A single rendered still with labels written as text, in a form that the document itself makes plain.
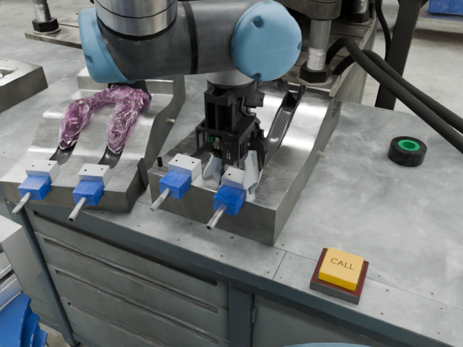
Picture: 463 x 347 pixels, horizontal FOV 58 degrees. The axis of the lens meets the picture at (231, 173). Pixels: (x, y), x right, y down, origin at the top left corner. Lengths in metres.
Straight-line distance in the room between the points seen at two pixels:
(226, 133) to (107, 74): 0.22
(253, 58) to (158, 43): 0.10
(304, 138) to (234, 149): 0.31
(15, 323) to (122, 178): 0.36
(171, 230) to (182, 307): 0.30
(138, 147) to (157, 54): 0.52
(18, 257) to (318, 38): 1.04
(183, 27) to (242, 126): 0.23
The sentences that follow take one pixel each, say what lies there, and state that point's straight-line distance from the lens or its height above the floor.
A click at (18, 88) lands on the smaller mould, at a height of 0.84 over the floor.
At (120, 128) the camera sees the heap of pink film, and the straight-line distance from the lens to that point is 0.94.
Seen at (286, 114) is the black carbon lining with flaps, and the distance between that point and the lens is 0.94.
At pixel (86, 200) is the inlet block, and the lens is 0.82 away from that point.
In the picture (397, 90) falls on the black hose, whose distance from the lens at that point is 1.18.
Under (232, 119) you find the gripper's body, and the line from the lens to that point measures 0.60.
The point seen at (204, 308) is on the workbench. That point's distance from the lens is 1.02.
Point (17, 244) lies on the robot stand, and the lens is 0.60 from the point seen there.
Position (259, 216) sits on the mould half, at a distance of 0.73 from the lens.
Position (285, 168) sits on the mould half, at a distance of 0.81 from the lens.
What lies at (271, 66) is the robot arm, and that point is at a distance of 0.45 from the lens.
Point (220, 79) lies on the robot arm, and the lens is 0.58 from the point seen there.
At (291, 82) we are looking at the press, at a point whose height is 0.79.
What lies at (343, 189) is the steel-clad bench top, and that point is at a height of 0.80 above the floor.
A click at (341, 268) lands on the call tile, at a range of 0.71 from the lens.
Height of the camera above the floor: 1.36
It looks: 37 degrees down
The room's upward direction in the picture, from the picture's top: straight up
